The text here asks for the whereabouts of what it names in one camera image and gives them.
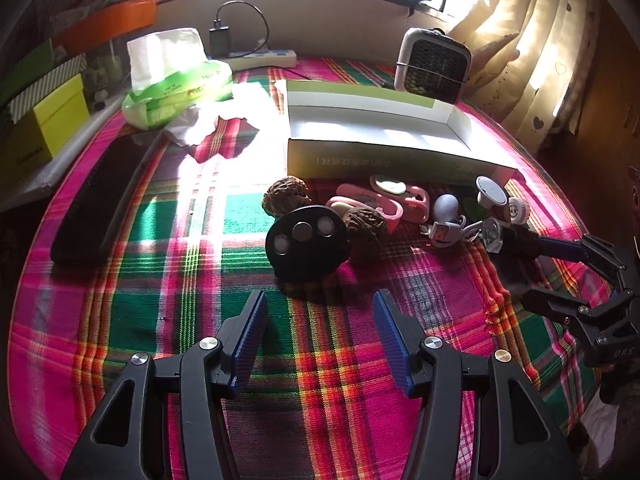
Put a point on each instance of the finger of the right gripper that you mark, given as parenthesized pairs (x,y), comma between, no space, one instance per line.
(585,323)
(603,257)

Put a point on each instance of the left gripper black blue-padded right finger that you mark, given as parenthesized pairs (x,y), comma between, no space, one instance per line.
(515,436)

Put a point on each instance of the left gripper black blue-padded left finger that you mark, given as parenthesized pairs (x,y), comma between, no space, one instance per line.
(126,437)

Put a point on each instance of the green base round mirror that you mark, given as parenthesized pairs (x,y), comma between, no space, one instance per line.
(488,199)

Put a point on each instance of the black round three-button device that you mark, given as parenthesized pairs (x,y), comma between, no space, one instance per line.
(307,244)

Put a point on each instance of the brown walnut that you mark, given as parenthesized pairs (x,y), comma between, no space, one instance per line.
(284,196)
(367,232)

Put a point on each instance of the black cylindrical flashlight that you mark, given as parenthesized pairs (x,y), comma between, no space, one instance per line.
(501,238)

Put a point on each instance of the white ball-head gadget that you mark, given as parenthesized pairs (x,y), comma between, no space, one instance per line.
(448,227)

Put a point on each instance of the plaid bed sheet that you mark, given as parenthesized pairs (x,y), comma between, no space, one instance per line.
(320,403)

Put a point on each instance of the pink clip with mirror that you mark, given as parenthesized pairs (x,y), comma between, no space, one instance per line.
(414,200)

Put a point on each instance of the beige heart-pattern curtain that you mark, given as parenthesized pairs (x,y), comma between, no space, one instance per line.
(531,60)

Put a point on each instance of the white black mini heater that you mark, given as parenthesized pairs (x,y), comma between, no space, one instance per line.
(432,64)

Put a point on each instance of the white green cardboard box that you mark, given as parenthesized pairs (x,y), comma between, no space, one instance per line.
(344,132)

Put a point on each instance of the crumpled white tissue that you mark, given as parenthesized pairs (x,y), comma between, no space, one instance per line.
(249,101)

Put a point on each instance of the yellow green storage box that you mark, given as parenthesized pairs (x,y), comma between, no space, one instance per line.
(41,133)

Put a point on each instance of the green tissue pack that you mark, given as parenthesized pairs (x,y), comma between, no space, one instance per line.
(170,72)

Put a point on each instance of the white power strip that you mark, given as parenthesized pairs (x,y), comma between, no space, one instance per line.
(267,58)

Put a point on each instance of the striped gift box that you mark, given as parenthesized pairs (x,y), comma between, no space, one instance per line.
(21,104)

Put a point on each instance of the orange box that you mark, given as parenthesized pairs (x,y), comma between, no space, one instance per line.
(111,22)

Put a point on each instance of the black charger with cable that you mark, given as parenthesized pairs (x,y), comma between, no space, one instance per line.
(219,35)

